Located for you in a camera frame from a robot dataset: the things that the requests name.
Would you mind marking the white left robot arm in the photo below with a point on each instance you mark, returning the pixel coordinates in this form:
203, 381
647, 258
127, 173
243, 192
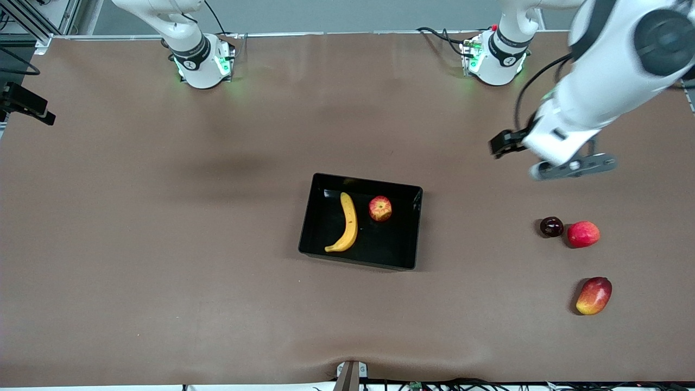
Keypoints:
608, 81

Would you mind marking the dark purple plum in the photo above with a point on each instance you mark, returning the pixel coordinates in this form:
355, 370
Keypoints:
551, 227

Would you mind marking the aluminium frame profile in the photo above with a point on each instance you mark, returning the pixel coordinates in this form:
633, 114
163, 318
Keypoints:
32, 24

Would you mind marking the red yellow mango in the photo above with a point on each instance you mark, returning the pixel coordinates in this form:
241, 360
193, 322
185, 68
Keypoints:
593, 296

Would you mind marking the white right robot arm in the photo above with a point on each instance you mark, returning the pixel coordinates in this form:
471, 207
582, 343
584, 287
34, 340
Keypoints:
200, 73

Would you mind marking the black rectangular plastic box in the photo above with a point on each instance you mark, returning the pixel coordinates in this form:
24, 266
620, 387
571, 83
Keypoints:
385, 244

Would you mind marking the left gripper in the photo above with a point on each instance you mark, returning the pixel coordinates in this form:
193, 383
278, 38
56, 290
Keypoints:
509, 141

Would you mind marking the yellow banana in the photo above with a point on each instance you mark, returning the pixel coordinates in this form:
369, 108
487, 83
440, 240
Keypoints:
350, 228

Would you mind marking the red peach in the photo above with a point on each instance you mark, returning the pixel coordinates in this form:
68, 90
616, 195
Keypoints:
583, 234

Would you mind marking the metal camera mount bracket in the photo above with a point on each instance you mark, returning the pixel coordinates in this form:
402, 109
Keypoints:
350, 377

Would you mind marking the red yellow apple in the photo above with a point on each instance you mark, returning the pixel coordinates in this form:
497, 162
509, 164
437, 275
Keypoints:
380, 209

